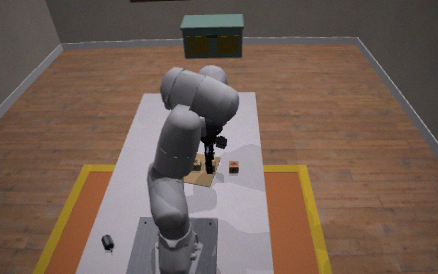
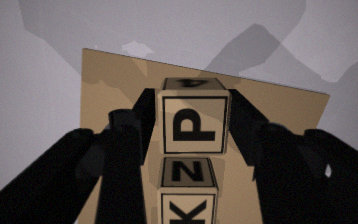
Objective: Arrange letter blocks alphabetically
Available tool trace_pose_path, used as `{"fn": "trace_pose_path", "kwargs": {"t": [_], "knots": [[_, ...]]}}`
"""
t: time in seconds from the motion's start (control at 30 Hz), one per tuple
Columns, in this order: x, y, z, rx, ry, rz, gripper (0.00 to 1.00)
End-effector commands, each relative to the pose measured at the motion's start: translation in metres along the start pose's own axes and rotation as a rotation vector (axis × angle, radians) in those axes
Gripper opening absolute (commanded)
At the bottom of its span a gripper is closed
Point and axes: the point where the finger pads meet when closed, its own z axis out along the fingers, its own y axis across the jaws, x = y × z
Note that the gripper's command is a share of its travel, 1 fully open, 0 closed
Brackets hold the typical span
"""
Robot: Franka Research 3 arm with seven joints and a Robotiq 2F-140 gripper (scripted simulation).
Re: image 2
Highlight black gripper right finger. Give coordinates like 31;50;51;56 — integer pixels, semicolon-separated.
228;89;358;224

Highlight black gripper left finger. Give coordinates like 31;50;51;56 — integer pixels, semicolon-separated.
0;88;156;224

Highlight tan square mat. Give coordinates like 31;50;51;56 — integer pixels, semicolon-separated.
80;48;330;224

